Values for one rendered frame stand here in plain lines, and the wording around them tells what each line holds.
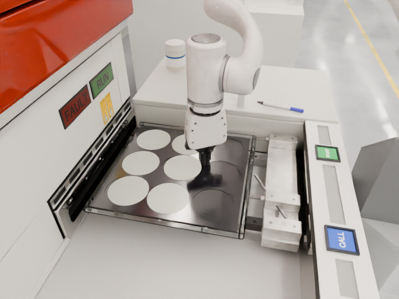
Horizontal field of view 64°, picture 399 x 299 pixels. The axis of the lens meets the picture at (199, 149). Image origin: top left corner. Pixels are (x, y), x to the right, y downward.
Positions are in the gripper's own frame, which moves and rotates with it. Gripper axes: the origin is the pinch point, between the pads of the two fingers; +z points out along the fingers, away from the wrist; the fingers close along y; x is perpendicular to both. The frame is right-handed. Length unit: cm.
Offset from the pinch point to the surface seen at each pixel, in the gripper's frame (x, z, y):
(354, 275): -42.4, -3.8, 11.6
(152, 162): 4.7, 2.0, -13.2
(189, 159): 2.2, 1.9, -3.7
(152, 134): 17.4, 2.0, -10.5
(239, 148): 2.4, 2.1, 11.5
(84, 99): 8.4, -17.7, -26.5
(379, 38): 257, 94, 341
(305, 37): 293, 94, 251
